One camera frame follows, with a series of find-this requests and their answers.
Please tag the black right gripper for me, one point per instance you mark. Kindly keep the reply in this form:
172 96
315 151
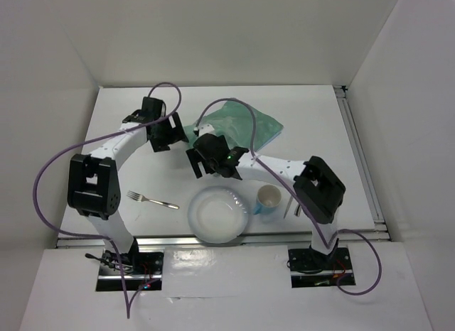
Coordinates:
195 158

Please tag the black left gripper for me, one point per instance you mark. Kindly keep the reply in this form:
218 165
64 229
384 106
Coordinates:
176 134

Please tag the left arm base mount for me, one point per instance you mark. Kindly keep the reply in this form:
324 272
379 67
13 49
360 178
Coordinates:
144 273

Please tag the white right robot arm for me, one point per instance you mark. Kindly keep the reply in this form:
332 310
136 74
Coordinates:
316 188

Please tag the white bowl plate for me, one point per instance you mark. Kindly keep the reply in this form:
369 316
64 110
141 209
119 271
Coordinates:
218 211

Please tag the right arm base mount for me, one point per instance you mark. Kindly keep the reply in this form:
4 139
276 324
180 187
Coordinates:
311 270

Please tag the silver spoon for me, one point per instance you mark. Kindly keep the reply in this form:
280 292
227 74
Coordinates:
287 207

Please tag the green satin placemat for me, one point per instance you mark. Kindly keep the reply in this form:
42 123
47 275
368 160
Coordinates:
240 125

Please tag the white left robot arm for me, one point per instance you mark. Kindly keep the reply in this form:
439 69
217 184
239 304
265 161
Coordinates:
93 187

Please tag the silver knife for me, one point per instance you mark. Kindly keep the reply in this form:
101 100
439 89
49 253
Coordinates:
297 211

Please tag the aluminium front rail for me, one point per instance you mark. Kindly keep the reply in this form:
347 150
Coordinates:
378 234

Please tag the blue white mug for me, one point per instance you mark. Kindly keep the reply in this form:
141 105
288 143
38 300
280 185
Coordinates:
267 200

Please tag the aluminium side rail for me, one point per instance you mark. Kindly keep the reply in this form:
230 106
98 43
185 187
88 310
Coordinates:
360 159

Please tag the silver fork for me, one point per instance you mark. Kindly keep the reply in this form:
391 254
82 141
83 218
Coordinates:
141 198

